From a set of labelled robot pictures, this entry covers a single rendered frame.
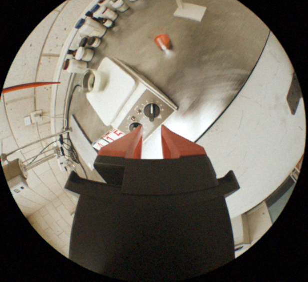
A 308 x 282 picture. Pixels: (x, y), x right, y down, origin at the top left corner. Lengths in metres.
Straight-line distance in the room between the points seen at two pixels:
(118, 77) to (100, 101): 0.07
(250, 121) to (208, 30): 0.25
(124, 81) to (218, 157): 0.28
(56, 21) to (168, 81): 0.58
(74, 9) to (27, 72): 0.35
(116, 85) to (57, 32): 0.50
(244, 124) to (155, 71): 0.26
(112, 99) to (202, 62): 0.21
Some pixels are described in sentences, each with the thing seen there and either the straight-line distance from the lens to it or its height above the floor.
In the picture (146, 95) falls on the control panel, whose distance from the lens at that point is 0.19.
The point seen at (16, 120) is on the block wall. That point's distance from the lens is 0.78.
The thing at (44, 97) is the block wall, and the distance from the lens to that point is 0.71.
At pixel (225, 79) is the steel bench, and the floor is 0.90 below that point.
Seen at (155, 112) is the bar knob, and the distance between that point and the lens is 0.20.
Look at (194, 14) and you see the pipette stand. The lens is 0.35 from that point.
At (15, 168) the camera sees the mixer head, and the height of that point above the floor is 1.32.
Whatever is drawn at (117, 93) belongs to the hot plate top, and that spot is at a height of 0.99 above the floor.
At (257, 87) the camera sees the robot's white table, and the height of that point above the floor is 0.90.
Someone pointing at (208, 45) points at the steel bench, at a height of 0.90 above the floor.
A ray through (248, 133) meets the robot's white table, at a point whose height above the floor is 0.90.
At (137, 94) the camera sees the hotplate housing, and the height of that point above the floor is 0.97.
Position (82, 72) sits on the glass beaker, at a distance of 0.18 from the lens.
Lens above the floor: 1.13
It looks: 63 degrees down
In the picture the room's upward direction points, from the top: 123 degrees counter-clockwise
